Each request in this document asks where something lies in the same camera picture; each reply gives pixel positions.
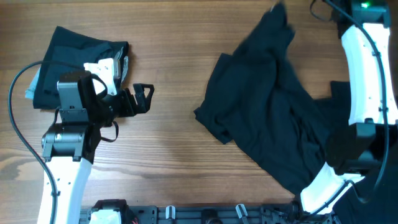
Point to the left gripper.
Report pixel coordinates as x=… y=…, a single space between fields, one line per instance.
x=143 y=102

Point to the black polo shirt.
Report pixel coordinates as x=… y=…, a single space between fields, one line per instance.
x=255 y=99

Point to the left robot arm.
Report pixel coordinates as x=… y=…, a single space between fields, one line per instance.
x=69 y=146

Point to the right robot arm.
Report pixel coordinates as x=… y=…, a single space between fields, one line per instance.
x=357 y=156

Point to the pile of black clothes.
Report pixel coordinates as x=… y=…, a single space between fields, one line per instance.
x=382 y=207

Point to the folded grey garment underneath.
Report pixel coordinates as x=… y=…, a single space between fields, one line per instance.
x=29 y=93

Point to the folded black shirt with logo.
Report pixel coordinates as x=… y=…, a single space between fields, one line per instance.
x=73 y=48

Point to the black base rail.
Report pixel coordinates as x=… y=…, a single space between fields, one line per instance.
x=117 y=211

